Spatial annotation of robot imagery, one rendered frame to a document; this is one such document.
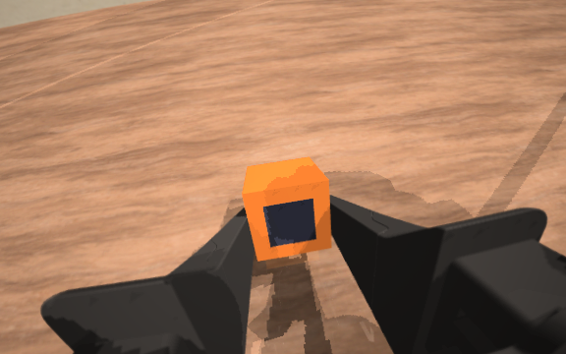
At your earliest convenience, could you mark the orange block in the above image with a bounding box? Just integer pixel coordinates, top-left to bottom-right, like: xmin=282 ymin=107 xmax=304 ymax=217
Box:
xmin=242 ymin=157 xmax=332 ymax=261

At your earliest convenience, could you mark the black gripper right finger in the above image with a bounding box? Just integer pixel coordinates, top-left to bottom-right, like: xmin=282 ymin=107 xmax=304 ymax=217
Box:
xmin=329 ymin=195 xmax=548 ymax=354

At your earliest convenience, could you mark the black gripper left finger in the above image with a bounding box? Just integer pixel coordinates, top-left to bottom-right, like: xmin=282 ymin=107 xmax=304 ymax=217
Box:
xmin=40 ymin=208 xmax=255 ymax=354

